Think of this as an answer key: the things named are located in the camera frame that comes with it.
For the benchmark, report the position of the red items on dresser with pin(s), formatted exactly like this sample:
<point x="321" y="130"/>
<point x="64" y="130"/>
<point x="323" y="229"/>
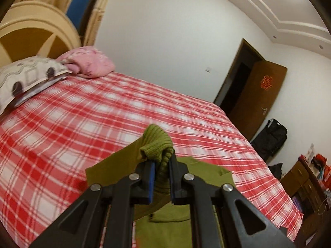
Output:
<point x="319" y="166"/>

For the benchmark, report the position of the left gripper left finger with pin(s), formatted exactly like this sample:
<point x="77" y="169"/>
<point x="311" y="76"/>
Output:
<point x="103" y="215"/>

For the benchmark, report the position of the red white plaid bedspread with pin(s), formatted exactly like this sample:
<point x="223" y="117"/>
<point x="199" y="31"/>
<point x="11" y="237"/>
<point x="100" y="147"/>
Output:
<point x="48" y="142"/>

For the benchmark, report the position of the black bag by wall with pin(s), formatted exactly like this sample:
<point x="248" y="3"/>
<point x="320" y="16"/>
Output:
<point x="270" y="139"/>

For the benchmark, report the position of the green striped knit sweater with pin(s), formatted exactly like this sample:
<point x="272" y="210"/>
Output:
<point x="159" y="224"/>

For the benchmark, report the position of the brown wooden dresser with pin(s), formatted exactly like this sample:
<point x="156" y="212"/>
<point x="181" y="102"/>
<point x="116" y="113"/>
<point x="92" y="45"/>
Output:
<point x="303" y="188"/>

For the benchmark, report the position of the dark blue window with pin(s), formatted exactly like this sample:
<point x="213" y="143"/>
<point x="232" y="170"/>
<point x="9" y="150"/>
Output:
<point x="76" y="12"/>

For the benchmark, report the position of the white wall switch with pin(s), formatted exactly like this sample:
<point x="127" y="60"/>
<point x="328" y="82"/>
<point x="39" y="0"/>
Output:
<point x="208" y="69"/>

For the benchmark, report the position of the brown wooden door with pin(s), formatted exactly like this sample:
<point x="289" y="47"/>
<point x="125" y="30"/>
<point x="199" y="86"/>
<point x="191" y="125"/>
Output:
<point x="250" y="89"/>

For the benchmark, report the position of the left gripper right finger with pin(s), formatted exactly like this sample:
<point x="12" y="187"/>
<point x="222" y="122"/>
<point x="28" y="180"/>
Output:
<point x="220" y="215"/>

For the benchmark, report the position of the white grey patterned pillow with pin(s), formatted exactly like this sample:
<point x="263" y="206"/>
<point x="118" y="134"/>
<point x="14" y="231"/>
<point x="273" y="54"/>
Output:
<point x="26" y="78"/>

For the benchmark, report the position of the beige round headboard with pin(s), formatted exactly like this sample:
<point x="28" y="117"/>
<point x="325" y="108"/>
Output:
<point x="31" y="28"/>

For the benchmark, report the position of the pink pillow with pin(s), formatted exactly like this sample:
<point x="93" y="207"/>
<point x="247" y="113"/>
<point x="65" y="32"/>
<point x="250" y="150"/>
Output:
<point x="87" y="62"/>

